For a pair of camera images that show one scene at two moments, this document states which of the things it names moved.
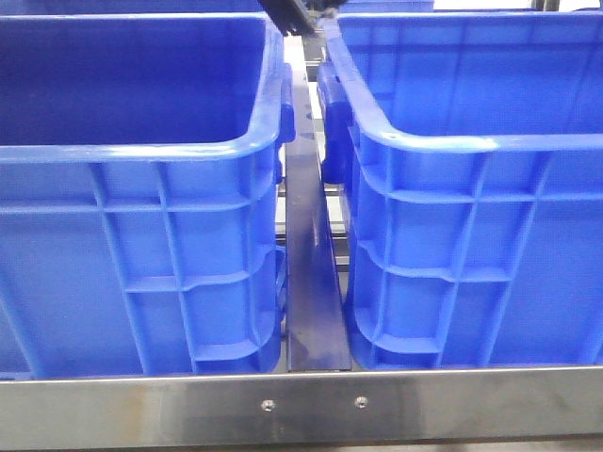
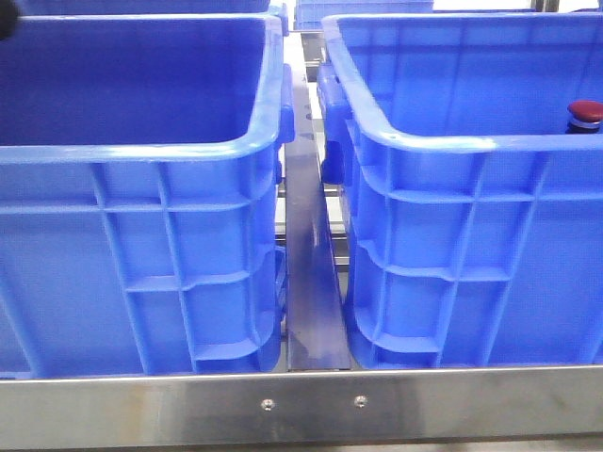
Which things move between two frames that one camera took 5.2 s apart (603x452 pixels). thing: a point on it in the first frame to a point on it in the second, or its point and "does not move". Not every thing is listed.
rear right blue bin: (385, 7) does not move
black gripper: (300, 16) to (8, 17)
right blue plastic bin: (468, 146) does not move
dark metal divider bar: (315, 332) does not move
